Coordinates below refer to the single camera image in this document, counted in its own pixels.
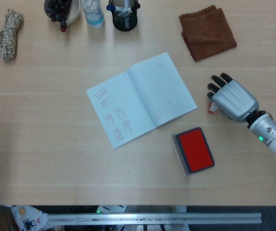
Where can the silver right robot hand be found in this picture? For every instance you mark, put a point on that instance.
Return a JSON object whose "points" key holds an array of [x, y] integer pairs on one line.
{"points": [[236, 101]]}

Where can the small red white stamp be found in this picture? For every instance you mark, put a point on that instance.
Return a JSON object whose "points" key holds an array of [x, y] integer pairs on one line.
{"points": [[211, 108]]}

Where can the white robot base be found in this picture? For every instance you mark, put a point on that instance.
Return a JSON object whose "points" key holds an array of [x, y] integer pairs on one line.
{"points": [[109, 209]]}

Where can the open lined notebook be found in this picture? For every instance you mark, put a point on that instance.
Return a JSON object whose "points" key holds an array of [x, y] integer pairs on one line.
{"points": [[140, 101]]}

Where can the red ink pad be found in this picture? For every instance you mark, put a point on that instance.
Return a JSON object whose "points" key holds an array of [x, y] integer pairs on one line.
{"points": [[195, 150]]}

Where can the brown folded cloth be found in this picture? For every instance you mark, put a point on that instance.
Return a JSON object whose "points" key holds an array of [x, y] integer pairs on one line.
{"points": [[207, 33]]}

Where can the white printed bag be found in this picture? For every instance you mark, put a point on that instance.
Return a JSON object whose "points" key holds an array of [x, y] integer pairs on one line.
{"points": [[27, 217]]}

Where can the black mesh pen holder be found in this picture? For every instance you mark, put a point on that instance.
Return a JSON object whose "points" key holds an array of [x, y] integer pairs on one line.
{"points": [[124, 22]]}

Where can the loose dark red grape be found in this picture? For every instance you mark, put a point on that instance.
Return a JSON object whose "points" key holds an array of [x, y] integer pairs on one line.
{"points": [[63, 28]]}

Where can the black capped marker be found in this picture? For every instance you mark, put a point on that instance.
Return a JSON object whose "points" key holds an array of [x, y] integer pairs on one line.
{"points": [[126, 11]]}

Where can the dark grape bunch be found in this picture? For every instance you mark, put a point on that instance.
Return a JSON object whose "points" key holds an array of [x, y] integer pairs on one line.
{"points": [[58, 10]]}

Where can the blue capped marker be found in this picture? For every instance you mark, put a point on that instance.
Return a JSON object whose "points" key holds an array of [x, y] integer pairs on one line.
{"points": [[111, 8]]}

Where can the white bowl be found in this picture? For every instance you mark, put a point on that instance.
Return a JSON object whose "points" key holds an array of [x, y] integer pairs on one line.
{"points": [[74, 14]]}

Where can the clear plastic water bottle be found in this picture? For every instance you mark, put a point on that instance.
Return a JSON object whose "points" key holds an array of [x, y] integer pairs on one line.
{"points": [[93, 14]]}

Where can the aluminium rail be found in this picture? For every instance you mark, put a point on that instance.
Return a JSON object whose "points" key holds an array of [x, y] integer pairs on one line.
{"points": [[152, 219]]}

